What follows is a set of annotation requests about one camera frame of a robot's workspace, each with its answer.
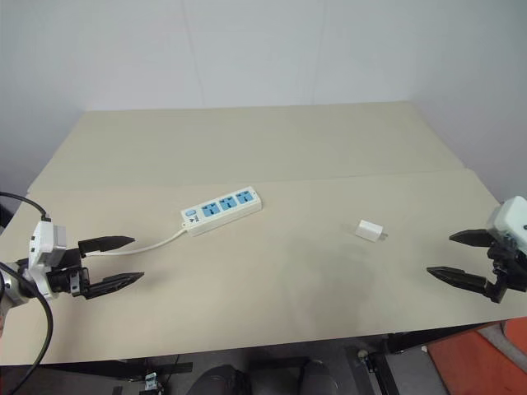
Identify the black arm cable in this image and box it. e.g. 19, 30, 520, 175
0, 263, 55, 368
0, 191, 53, 225

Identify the dark rounded shape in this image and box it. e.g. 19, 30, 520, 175
299, 359, 341, 395
192, 363, 249, 395

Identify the orange floor mat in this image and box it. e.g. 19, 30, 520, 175
426, 316, 527, 395

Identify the white cable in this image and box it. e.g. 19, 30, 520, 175
84, 228, 189, 258

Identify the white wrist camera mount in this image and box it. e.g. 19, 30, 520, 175
485, 196, 527, 253
16, 221, 69, 302

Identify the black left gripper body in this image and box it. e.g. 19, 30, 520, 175
44, 248, 91, 299

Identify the black table frame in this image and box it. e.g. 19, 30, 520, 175
113, 319, 510, 395

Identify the white charger plug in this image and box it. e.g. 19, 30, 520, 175
355, 219, 390, 244

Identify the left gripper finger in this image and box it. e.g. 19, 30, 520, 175
77, 235, 136, 254
86, 272, 145, 300

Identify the white blue power strip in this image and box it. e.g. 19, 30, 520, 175
180, 186, 264, 237

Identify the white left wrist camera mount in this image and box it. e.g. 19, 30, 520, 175
16, 221, 69, 302

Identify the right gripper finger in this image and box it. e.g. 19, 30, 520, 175
426, 266, 494, 297
448, 228, 496, 249

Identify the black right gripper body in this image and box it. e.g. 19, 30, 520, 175
485, 239, 527, 305

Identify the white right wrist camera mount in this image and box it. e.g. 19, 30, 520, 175
485, 196, 527, 253

